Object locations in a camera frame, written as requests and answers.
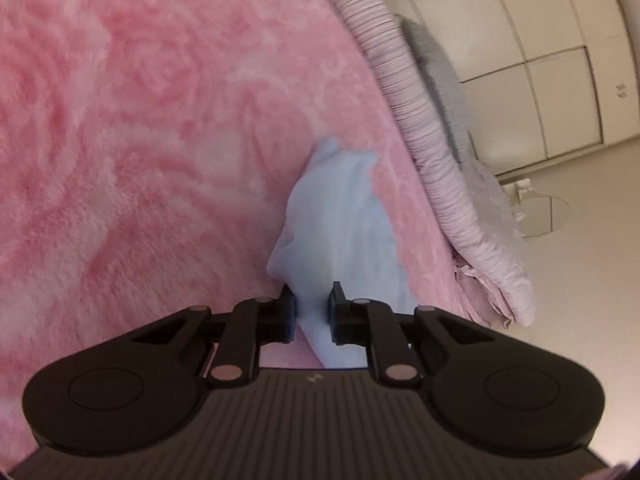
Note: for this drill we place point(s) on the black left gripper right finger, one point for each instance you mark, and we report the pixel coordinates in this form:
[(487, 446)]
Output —
[(385, 335)]

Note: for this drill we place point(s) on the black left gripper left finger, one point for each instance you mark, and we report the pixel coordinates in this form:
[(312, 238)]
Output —
[(252, 324)]

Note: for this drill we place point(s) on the striped lilac folded duvet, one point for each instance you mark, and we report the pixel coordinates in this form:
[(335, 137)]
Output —
[(468, 203)]

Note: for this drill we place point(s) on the pink fluffy blanket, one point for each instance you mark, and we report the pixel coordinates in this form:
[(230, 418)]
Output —
[(148, 149)]

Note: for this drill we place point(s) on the grey striped pillow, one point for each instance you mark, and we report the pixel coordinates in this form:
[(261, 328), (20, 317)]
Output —
[(442, 83)]

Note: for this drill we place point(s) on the cream wardrobe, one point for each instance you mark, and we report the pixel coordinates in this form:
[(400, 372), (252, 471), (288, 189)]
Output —
[(545, 80)]

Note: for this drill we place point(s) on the pink folded bedding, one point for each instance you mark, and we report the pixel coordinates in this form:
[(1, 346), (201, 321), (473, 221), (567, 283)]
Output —
[(487, 304)]

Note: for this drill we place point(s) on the light blue garment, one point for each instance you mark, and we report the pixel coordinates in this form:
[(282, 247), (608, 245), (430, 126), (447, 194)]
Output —
[(337, 230)]

